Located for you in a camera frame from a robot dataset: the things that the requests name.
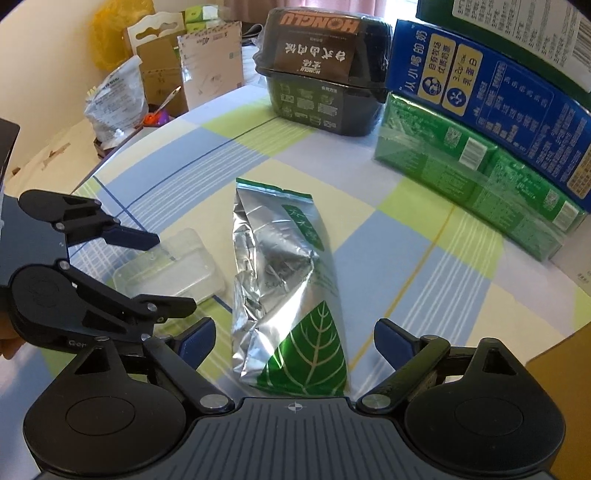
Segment clear plastic case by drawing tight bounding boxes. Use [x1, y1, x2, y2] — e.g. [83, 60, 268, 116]
[113, 228, 225, 304]

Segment silver green tea bag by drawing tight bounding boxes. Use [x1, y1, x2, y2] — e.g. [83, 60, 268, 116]
[231, 178, 349, 397]

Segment checked tablecloth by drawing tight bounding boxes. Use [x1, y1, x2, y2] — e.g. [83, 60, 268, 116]
[0, 85, 591, 402]

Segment grey printed plastic bag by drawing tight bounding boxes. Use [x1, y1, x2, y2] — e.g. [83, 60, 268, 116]
[84, 55, 148, 149]

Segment brown cardboard box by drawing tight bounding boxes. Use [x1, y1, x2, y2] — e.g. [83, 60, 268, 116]
[526, 324, 591, 479]

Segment yellow plastic bag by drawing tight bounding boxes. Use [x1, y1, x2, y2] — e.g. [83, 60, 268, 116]
[89, 0, 155, 72]

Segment white tall box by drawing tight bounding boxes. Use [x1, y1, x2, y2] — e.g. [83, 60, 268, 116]
[551, 232, 591, 295]

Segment brown white hanger box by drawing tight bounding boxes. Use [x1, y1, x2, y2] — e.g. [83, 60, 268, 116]
[125, 12, 187, 117]

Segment green wrapped carton pack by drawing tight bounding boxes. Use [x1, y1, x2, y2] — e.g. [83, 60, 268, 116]
[375, 93, 587, 261]

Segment pink white paper envelope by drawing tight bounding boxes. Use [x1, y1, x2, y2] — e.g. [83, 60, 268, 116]
[177, 22, 243, 110]

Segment green tissue packs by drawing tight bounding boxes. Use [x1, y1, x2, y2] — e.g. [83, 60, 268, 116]
[183, 4, 221, 25]

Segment blue milk carton box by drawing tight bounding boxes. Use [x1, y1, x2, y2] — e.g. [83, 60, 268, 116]
[387, 20, 590, 209]

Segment black Honglu food container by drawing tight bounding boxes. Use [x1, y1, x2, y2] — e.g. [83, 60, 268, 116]
[253, 7, 393, 137]

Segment dark green top carton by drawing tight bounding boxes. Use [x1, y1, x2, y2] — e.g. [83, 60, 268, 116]
[416, 0, 590, 107]

